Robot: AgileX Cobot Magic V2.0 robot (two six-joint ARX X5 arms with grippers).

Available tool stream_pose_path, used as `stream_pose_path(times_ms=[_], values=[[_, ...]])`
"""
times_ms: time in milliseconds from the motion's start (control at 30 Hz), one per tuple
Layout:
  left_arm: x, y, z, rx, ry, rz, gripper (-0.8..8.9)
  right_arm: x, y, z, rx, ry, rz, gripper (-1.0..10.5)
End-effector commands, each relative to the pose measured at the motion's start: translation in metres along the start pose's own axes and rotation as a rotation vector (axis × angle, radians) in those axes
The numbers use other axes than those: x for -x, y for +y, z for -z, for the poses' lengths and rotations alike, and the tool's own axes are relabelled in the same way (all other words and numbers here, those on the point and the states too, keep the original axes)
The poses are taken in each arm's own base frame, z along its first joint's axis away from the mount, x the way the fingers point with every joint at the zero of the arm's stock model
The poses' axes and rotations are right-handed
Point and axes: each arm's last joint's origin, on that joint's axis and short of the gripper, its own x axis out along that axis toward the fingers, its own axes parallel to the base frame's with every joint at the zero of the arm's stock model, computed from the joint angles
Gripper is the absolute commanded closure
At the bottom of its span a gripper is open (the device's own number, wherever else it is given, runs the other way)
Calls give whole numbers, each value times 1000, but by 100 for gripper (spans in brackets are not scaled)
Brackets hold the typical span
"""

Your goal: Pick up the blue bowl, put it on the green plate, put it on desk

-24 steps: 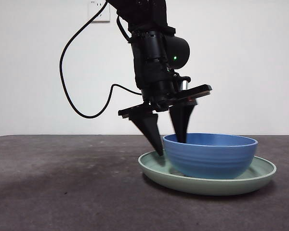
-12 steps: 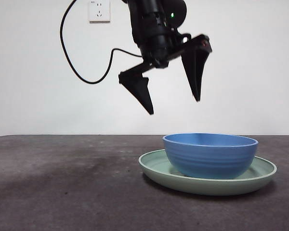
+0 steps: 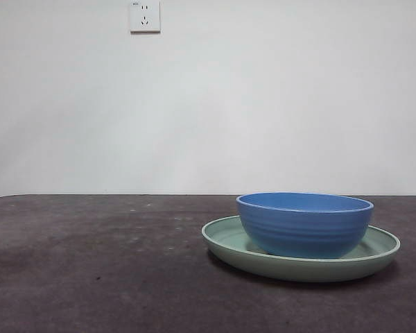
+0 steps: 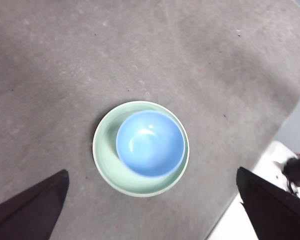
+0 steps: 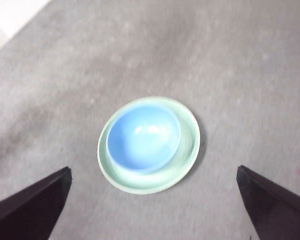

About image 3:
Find blue ribbed bowl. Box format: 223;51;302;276
236;191;375;259

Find green round plate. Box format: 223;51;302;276
201;214;401;283

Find white wall socket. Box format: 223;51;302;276
130;0;162;35

